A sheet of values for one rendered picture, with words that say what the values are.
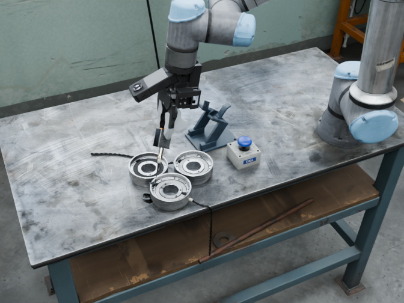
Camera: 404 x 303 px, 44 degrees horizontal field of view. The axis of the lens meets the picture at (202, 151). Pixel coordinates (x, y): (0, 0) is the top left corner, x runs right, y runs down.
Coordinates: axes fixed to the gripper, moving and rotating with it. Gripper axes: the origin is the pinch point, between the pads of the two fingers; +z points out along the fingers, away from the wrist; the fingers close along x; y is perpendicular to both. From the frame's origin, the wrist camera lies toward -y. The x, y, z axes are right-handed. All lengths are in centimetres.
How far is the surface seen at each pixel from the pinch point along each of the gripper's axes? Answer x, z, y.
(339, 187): -6, 30, 65
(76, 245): -16.9, 16.5, -26.3
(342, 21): 145, 43, 188
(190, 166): -2.9, 10.8, 8.1
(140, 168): -0.4, 10.9, -5.3
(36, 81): 155, 74, -7
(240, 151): -6.2, 5.7, 21.1
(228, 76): 37, 8, 40
